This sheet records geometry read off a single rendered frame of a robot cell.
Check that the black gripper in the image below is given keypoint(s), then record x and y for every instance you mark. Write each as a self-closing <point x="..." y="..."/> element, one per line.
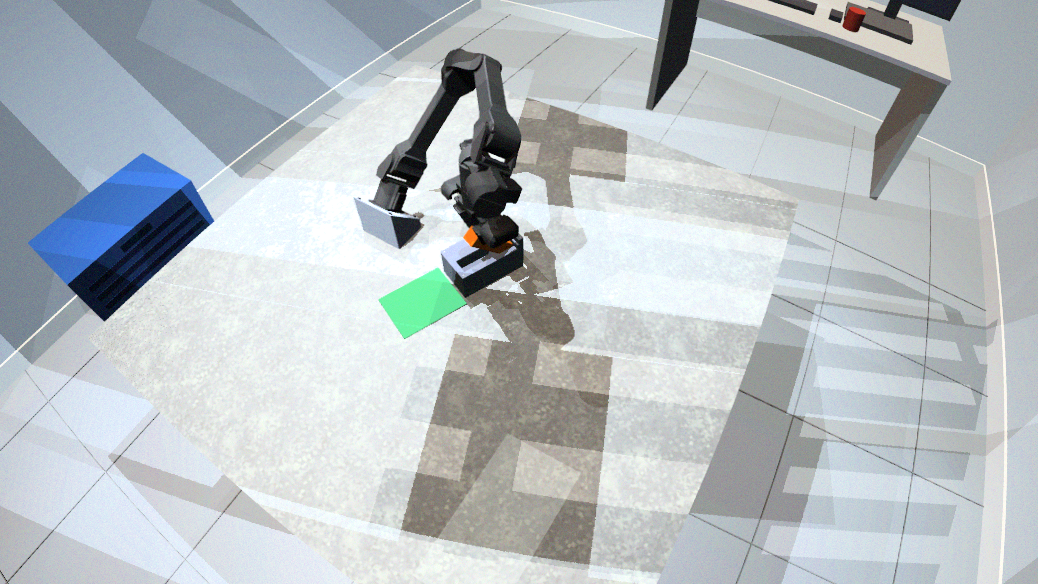
<point x="495" y="231"/>

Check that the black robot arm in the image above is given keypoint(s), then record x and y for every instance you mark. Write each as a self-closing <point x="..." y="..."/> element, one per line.
<point x="487" y="180"/>

